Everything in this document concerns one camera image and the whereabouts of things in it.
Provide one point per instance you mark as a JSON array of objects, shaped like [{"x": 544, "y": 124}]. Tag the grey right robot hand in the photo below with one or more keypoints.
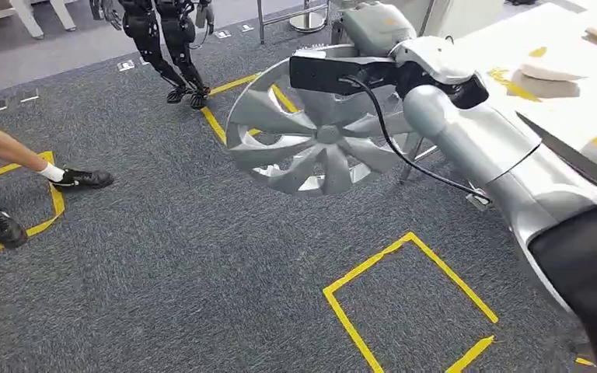
[{"x": 376, "y": 28}]

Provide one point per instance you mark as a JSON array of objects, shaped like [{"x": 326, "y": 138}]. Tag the silver wheel hubcap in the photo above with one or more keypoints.
[{"x": 329, "y": 136}]

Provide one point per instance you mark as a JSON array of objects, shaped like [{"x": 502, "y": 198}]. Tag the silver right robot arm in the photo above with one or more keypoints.
[{"x": 473, "y": 139}]

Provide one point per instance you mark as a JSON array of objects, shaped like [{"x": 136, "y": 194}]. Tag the chrome stand with round base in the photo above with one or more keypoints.
[{"x": 307, "y": 21}]

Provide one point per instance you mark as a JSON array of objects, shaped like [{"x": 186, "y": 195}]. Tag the yellow floor tape outline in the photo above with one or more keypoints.
[
  {"x": 213, "y": 123},
  {"x": 57, "y": 206},
  {"x": 347, "y": 322}
]

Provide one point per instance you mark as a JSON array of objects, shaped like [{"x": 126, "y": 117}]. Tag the white work table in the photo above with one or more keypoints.
[{"x": 561, "y": 110}]

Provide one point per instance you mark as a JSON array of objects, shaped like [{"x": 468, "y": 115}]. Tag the black humanoid robot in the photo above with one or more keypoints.
[{"x": 149, "y": 41}]

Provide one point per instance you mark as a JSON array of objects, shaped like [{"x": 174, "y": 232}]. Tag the black sports shoe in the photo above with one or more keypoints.
[
  {"x": 85, "y": 179},
  {"x": 2, "y": 227}
]

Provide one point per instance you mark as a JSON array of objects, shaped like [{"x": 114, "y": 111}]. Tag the white furniture legs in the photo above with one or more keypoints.
[{"x": 30, "y": 18}]

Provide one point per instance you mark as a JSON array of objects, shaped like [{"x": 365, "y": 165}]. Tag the person's leg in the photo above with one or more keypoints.
[{"x": 5, "y": 149}]

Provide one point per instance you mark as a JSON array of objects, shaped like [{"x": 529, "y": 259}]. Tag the yellow floor tape strip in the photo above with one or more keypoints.
[{"x": 585, "y": 362}]

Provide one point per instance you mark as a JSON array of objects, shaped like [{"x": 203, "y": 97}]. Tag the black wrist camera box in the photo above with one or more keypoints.
[{"x": 329, "y": 72}]

